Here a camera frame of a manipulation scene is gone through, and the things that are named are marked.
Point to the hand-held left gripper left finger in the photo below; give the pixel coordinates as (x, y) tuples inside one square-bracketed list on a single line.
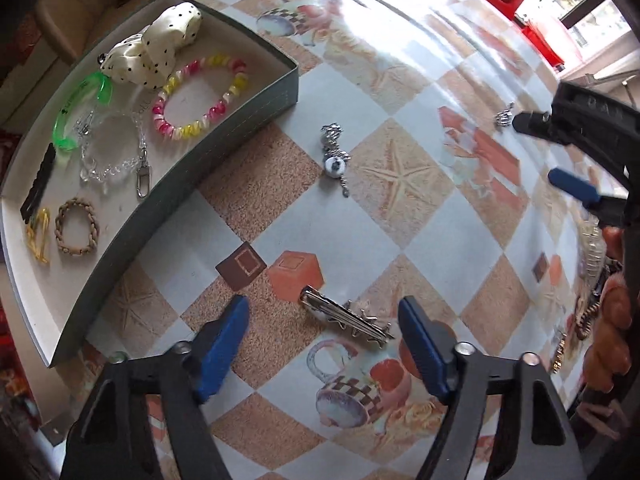
[(225, 342)]

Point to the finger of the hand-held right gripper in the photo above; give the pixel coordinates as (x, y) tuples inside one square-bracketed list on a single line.
[(575, 186), (530, 123)]

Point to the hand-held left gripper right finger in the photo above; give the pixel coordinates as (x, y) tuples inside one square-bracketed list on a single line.
[(425, 350)]

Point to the small silver charm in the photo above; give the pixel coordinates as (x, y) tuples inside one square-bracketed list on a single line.
[(502, 119)]

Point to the silver metal hair clip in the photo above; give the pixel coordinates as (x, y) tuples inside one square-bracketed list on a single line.
[(340, 315)]

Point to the grey cardboard box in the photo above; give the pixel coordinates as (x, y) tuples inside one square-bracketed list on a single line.
[(150, 225)]

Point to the yellow hair clip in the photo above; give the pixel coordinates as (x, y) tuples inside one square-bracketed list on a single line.
[(34, 240)]

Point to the black hair clip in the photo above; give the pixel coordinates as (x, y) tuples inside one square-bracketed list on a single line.
[(37, 182)]

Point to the green plastic bangle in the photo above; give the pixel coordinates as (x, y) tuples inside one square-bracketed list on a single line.
[(62, 130)]

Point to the cream polka dot scrunchie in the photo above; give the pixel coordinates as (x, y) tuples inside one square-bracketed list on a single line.
[(160, 45)]

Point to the person's right hand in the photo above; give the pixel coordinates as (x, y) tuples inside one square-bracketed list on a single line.
[(615, 305)]

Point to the clear plastic hair claw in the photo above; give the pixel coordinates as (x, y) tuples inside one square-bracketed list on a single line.
[(592, 250)]

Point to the tan leather sofa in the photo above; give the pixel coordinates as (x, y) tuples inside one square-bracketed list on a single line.
[(75, 5)]

